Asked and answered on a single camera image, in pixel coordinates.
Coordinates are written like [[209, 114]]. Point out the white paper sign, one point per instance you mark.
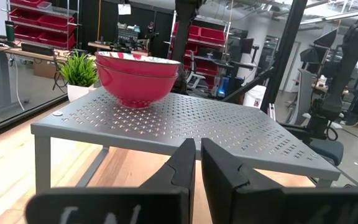
[[124, 9]]

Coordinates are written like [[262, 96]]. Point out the red floral mini bowl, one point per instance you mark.
[[135, 90], [129, 65]]

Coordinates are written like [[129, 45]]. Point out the wooden top desk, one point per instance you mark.
[[36, 55]]

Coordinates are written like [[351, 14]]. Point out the grey office chair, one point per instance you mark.
[[326, 151]]

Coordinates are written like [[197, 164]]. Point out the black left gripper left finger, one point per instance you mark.
[[104, 208]]

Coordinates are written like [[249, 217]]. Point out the grey perforated metal riser shelf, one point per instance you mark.
[[213, 124]]

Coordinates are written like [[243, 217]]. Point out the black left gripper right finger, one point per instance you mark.
[[291, 208]]

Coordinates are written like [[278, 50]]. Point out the cardboard box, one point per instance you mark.
[[43, 69]]

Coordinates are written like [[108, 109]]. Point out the green bottle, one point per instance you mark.
[[10, 31]]

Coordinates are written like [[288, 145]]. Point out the green plant in white pot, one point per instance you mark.
[[79, 70]]

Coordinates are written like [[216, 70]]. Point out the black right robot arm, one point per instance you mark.
[[343, 77]]

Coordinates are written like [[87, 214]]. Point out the black aluminium rig frame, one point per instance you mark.
[[286, 46]]

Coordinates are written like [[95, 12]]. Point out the white bucket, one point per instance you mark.
[[255, 96]]

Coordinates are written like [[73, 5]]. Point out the rack with red bins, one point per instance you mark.
[[211, 35], [54, 23]]

